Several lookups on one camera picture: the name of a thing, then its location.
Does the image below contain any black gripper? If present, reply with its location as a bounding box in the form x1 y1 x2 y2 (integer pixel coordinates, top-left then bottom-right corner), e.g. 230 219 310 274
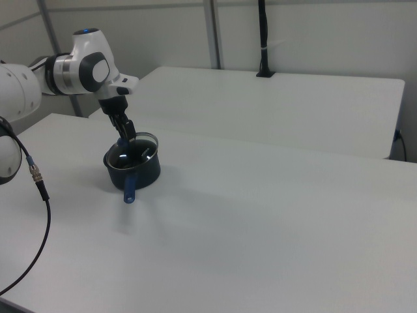
98 94 136 142

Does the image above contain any glass lid blue knob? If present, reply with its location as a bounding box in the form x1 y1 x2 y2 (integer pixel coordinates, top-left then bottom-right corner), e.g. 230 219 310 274
106 130 160 171

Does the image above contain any dark blue saucepan blue handle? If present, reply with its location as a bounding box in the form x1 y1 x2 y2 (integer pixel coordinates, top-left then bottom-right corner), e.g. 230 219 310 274
103 139 162 205

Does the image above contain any black cable metal connector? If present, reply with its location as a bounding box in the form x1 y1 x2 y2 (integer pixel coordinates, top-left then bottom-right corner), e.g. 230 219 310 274
0 115 52 294

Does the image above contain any black camera stand pole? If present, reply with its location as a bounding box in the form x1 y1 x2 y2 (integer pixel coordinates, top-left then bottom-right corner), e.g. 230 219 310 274
255 0 276 79

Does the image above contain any black power cable blue plug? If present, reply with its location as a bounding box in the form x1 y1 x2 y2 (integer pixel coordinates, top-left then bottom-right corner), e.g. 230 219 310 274
394 128 409 162

